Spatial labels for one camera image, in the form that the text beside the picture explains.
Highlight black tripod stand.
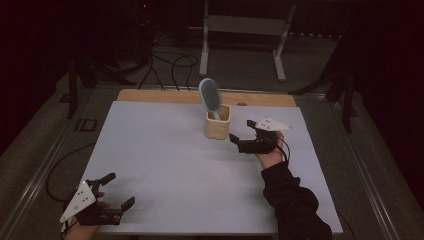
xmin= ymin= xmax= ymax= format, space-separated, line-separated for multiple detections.
xmin=59 ymin=56 xmax=138 ymax=120
xmin=288 ymin=33 xmax=359 ymax=134

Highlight person's left hand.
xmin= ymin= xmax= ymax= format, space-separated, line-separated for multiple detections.
xmin=63 ymin=191 xmax=112 ymax=240

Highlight person's right hand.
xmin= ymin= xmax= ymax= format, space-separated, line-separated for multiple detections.
xmin=254 ymin=130 xmax=288 ymax=170

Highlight yellow square cup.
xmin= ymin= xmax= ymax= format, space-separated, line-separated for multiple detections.
xmin=204 ymin=103 xmax=232 ymax=140

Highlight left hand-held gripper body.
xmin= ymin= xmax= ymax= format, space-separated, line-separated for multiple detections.
xmin=59 ymin=179 xmax=124 ymax=231

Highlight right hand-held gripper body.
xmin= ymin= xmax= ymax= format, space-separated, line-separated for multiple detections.
xmin=238 ymin=116 xmax=293 ymax=155

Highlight black rectangular floor frame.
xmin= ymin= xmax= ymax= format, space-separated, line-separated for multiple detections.
xmin=74 ymin=118 xmax=99 ymax=133

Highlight light blue hairbrush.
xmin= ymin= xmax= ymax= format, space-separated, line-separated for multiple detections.
xmin=198 ymin=77 xmax=223 ymax=121

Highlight white table mat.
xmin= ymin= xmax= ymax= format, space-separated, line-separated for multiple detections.
xmin=80 ymin=100 xmax=344 ymax=235

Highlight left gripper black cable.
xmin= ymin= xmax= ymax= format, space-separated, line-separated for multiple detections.
xmin=45 ymin=142 xmax=96 ymax=203

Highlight grey metal stand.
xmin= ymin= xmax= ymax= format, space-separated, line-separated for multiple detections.
xmin=198 ymin=0 xmax=297 ymax=83

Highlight black floor cables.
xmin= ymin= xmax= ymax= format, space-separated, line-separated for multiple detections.
xmin=138 ymin=49 xmax=200 ymax=92

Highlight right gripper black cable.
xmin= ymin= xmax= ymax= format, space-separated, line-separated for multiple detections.
xmin=275 ymin=136 xmax=291 ymax=164

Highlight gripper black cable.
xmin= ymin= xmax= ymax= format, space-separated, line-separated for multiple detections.
xmin=45 ymin=142 xmax=96 ymax=203
xmin=275 ymin=136 xmax=291 ymax=164

